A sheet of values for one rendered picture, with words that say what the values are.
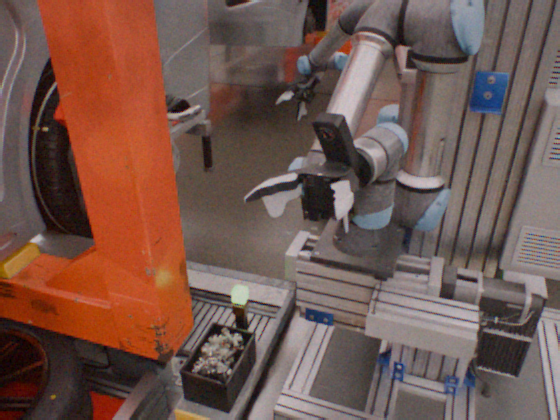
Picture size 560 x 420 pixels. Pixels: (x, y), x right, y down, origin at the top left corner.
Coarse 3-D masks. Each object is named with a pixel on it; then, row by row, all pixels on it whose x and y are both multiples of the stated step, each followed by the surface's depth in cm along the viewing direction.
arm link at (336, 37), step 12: (360, 0) 161; (372, 0) 160; (348, 12) 163; (360, 12) 161; (336, 24) 172; (348, 24) 165; (324, 36) 182; (336, 36) 174; (348, 36) 172; (324, 48) 182; (336, 48) 180; (300, 60) 196; (312, 60) 192; (324, 60) 189; (300, 72) 198; (312, 72) 198
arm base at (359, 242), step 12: (336, 228) 128; (348, 228) 124; (360, 228) 122; (384, 228) 126; (336, 240) 127; (348, 240) 124; (360, 240) 123; (372, 240) 124; (384, 240) 126; (348, 252) 125; (360, 252) 124; (372, 252) 124
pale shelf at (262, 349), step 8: (256, 344) 147; (264, 344) 147; (256, 352) 145; (264, 352) 144; (256, 360) 142; (264, 360) 144; (256, 368) 139; (256, 376) 139; (248, 384) 134; (240, 392) 132; (248, 392) 133; (184, 400) 129; (240, 400) 129; (176, 408) 127; (184, 408) 127; (192, 408) 127; (200, 408) 127; (208, 408) 127; (232, 408) 127; (240, 408) 128; (208, 416) 125; (216, 416) 125; (224, 416) 125; (232, 416) 125
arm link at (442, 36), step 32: (416, 0) 91; (448, 0) 89; (480, 0) 90; (416, 32) 93; (448, 32) 89; (480, 32) 93; (416, 64) 97; (448, 64) 93; (416, 96) 101; (448, 96) 98; (416, 128) 103; (416, 160) 106; (416, 192) 108; (448, 192) 110; (416, 224) 112
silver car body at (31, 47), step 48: (0, 0) 123; (192, 0) 212; (0, 48) 126; (48, 48) 138; (192, 48) 219; (0, 96) 128; (192, 96) 227; (0, 144) 128; (0, 192) 131; (0, 240) 133
